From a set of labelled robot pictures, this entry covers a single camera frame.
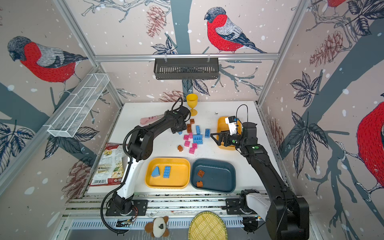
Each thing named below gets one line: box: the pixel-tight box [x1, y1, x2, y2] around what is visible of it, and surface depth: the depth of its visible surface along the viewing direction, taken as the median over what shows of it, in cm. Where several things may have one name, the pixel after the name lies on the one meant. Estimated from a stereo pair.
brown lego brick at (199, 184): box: [196, 180, 204, 188], surface depth 81 cm
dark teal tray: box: [190, 158, 237, 194], surface depth 85 cm
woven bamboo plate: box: [188, 211, 228, 240], surface depth 69 cm
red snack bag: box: [89, 142, 126, 187], surface depth 84 cm
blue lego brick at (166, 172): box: [163, 166, 171, 179], surface depth 85 cm
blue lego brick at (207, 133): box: [204, 128, 211, 138], surface depth 103 cm
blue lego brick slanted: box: [151, 166, 160, 178], surface depth 85 cm
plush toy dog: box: [144, 216, 170, 238], surface depth 68 cm
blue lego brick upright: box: [196, 125, 201, 135], surface depth 106 cm
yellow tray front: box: [145, 157, 191, 190], surface depth 85 cm
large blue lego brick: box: [193, 134, 203, 145], surface depth 100 cm
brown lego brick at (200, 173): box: [197, 169, 205, 178], surface depth 86 cm
